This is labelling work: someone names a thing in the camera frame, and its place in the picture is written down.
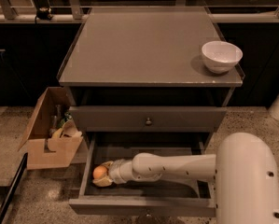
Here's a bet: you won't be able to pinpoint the white ceramic bowl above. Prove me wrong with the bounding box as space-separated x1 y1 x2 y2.
202 41 243 74

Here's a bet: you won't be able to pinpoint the orange fruit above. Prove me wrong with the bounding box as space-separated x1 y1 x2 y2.
93 166 107 179

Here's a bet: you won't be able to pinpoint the grey drawer cabinet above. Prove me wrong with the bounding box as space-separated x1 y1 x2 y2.
56 6 245 218

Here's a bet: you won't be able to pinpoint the items inside cardboard box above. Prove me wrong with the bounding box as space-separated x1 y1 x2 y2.
49 105 82 138

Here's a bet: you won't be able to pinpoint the small black device on ledge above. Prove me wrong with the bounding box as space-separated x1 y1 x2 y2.
36 7 53 21

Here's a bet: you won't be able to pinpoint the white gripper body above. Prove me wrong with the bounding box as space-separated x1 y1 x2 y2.
108 159 134 184

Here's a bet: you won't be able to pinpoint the round top drawer knob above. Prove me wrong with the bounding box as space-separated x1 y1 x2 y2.
145 118 152 126

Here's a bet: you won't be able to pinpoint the round drawer knob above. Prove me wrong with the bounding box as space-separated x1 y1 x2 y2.
145 209 153 218
145 118 152 126

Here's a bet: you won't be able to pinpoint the closed top drawer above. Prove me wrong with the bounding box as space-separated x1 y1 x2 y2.
70 105 226 133

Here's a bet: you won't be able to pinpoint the open middle drawer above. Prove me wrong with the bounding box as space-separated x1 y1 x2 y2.
69 133 216 217

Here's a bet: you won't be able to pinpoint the open cardboard box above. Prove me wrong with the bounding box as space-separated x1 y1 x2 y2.
18 87 83 170

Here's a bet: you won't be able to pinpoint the round middle drawer knob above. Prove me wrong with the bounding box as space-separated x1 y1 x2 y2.
145 209 153 218

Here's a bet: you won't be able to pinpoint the black bar on floor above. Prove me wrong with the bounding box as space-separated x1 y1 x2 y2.
0 153 28 224

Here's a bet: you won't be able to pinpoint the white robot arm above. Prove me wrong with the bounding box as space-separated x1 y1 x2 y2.
93 133 279 224

